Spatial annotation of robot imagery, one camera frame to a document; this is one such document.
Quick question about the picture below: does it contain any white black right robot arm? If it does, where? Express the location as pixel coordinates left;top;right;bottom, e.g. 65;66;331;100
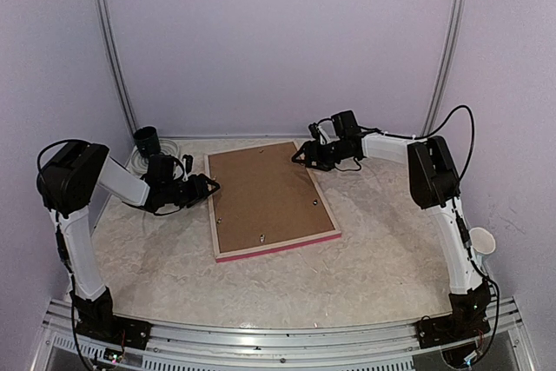
291;110;492;348

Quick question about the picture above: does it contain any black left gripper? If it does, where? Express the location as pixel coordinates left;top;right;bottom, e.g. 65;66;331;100
162;174;221;209

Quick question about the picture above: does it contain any aluminium front rail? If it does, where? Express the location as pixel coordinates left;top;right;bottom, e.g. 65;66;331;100
32;296;535;371

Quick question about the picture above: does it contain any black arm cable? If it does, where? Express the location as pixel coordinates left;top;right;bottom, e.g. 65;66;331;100
36;139;88;198
360;104;499;346

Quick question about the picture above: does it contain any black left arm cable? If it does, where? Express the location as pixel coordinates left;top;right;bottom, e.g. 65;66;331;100
36;139;88;198

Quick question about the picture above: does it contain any brown cardboard backing board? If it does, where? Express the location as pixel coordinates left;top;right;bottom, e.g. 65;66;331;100
208;142;336;255

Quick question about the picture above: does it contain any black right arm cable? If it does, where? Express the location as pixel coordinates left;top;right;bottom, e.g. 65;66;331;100
360;104;499;346

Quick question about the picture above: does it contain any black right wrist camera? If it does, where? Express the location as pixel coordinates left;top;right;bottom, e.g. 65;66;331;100
308;119;330;145

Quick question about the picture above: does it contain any dark green speckled cup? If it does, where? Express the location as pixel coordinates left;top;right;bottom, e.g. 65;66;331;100
133;126;162;159

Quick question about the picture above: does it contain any pink wooden picture frame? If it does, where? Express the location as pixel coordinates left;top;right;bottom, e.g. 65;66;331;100
203;139;343;264

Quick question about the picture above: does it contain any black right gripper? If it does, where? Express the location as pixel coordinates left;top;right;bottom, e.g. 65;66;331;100
291;139;351;171

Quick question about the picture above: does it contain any right aluminium corner post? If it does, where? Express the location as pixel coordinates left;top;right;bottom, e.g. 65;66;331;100
421;0;466;135

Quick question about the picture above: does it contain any grey spiral ceramic plate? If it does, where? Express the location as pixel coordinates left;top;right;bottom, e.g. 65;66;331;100
129;139;180;176

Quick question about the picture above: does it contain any aluminium corner post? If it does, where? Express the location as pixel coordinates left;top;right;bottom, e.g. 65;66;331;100
421;0;466;135
95;0;138;136

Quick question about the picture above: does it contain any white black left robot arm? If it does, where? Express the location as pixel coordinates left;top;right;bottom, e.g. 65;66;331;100
36;139;221;350

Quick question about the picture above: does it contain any left aluminium corner post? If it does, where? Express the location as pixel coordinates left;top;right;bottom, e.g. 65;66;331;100
95;0;138;136

